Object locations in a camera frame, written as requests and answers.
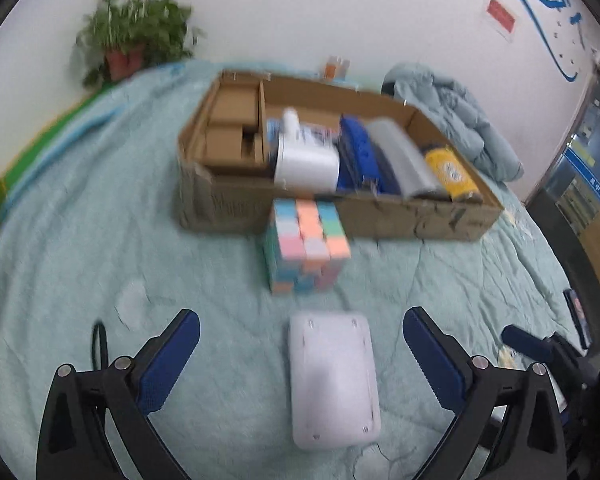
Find light blue puffer jacket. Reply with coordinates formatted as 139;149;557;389
381;63;524;182

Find narrow cardboard insert tray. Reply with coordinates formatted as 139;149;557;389
200;81;265;168

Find potted plant red pot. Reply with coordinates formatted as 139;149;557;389
76;0;204;89

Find black cable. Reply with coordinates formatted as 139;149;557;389
92;320;108;372

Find white power adapter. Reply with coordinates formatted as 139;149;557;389
288;311;381;451

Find pastel puzzle cube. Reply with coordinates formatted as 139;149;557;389
263;198;351;294

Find blue stapler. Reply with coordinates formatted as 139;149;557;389
336;115;386;194

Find red wall sign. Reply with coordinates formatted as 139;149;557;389
482;0;518;42

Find large shallow cardboard box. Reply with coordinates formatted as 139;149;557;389
178;70;503;242

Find yellow cylindrical canister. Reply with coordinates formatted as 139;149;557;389
422;145;483;204

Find silver metal cylinder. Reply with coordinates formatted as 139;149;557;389
366;117;450;200

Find dark door with posters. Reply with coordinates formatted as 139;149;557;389
527;69;600;318

